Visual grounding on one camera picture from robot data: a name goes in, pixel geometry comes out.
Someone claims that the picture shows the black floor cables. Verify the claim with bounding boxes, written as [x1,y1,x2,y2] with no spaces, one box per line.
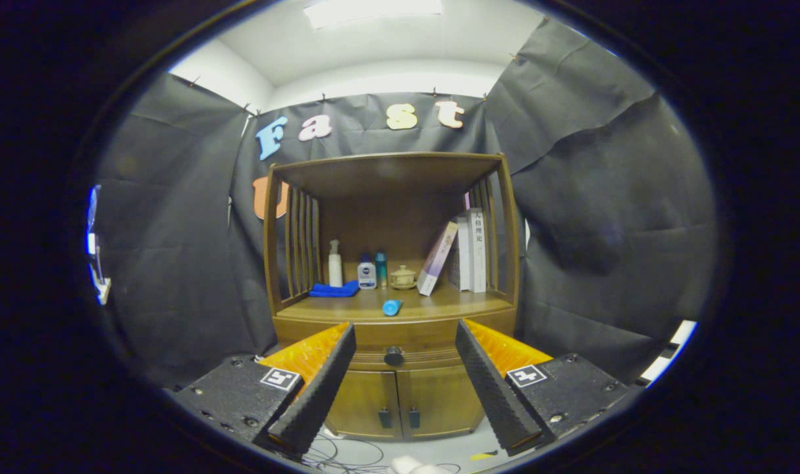
[301,431,463,473]

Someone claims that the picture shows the wooden drawer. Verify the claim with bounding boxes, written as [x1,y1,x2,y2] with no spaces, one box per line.
[273,308,517,371]

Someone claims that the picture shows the white book printed spine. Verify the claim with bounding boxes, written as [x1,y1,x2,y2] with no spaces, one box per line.
[467,208,487,294]

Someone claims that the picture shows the wooden cabinet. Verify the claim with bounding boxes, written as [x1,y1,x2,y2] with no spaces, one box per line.
[263,152,521,440]

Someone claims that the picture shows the wooden cabinet door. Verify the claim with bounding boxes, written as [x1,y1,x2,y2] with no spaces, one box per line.
[325,369,404,438]
[396,365,486,440]

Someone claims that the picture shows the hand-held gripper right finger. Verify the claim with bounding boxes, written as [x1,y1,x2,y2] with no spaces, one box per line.
[454,318,631,457]

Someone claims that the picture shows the black and white striped board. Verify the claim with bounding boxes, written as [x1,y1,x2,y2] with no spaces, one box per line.
[637,319,699,386]

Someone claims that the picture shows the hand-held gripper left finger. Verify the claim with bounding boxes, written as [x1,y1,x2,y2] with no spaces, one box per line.
[165,321,358,460]

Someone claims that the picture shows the wooden countertop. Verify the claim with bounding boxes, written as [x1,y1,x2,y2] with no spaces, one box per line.
[276,283,514,323]

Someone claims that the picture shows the white and blue stand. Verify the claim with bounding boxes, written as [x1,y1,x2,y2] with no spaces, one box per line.
[86,184,112,305]

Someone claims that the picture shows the white object on floor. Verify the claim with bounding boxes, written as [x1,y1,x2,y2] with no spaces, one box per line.
[387,456,450,474]

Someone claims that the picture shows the white book patterned cover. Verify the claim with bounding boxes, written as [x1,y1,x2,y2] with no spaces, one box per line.
[448,217,473,292]

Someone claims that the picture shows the purple book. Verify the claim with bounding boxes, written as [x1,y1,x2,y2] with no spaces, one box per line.
[417,221,459,296]

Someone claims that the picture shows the blue folded cloth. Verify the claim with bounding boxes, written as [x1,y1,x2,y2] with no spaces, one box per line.
[308,280,361,298]

